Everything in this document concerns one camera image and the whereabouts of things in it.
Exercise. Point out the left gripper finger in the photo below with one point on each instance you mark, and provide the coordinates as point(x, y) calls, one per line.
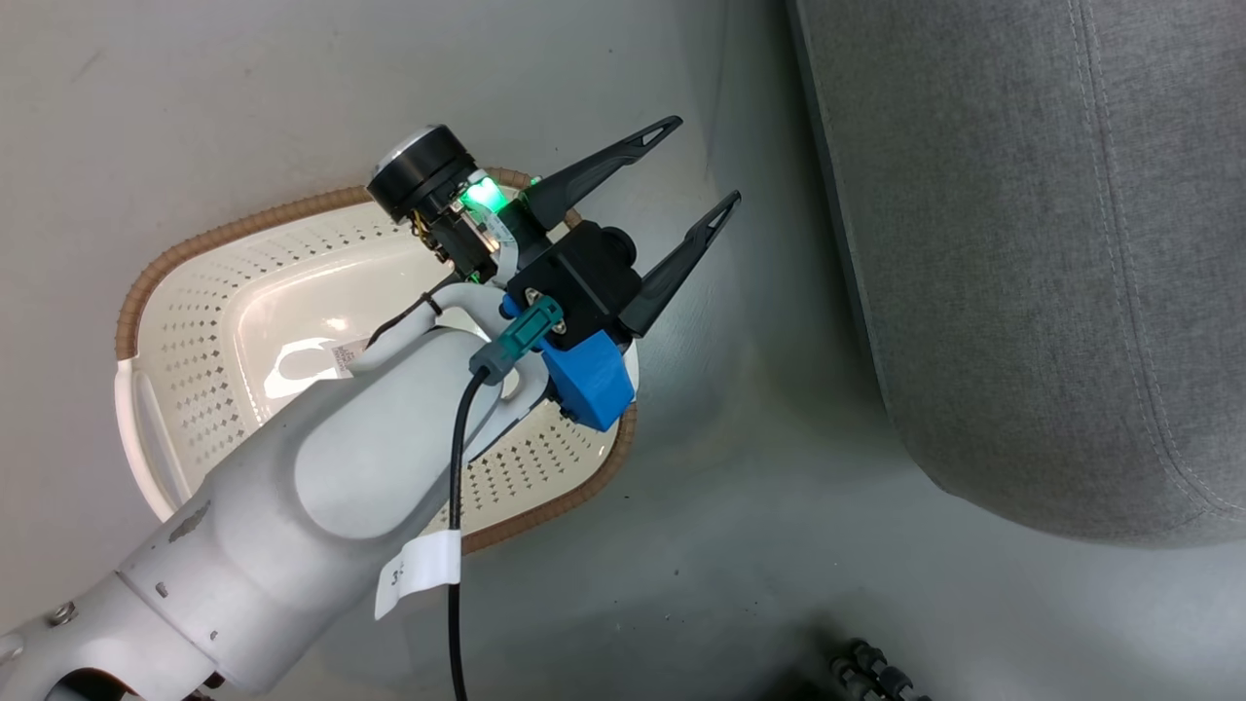
point(672, 268)
point(594, 175)

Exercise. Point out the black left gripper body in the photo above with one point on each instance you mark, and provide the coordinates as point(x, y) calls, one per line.
point(574, 277)

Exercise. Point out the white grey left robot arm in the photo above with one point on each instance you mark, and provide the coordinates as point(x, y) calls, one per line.
point(321, 487)

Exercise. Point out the white laundry basket brown rim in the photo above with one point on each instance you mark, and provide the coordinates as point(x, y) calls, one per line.
point(214, 321)

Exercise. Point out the grey fabric sofa seat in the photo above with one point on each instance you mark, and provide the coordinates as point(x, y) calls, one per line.
point(1051, 243)

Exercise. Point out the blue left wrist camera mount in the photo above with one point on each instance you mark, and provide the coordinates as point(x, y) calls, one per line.
point(589, 380)

